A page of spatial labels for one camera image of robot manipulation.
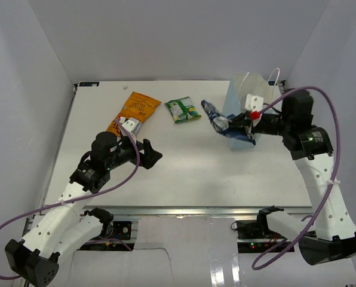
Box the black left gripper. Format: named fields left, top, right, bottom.
left=106, top=133, right=162, bottom=170

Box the blue cookie bag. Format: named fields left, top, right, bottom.
left=201, top=100, right=256, bottom=145

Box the green snack bag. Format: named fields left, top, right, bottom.
left=165, top=96, right=201, bottom=124

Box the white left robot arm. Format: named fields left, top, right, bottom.
left=5, top=132, right=162, bottom=286

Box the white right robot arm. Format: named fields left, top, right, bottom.
left=229, top=88, right=356, bottom=265

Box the light blue paper bag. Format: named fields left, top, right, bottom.
left=222, top=68, right=281, bottom=151

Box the orange potato chips bag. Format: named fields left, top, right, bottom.
left=106, top=91, right=161, bottom=136

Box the white front cardboard panel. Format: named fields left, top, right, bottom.
left=51, top=217, right=356, bottom=286

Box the black label sticker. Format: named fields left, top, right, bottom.
left=78, top=81, right=100, bottom=87

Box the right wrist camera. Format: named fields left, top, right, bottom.
left=241, top=94, right=264, bottom=120

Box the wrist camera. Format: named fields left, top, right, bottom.
left=241, top=94, right=264, bottom=120
left=119, top=117, right=143, bottom=136

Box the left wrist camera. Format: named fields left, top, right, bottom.
left=119, top=117, right=143, bottom=136

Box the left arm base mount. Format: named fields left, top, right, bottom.
left=89, top=221, right=133, bottom=241

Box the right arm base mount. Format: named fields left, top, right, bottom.
left=231, top=221, right=275, bottom=240

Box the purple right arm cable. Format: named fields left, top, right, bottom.
left=251, top=86, right=342, bottom=270

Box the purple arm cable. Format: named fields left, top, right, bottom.
left=251, top=86, right=342, bottom=270
left=0, top=117, right=142, bottom=279

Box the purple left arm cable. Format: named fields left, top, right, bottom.
left=0, top=117, right=142, bottom=279

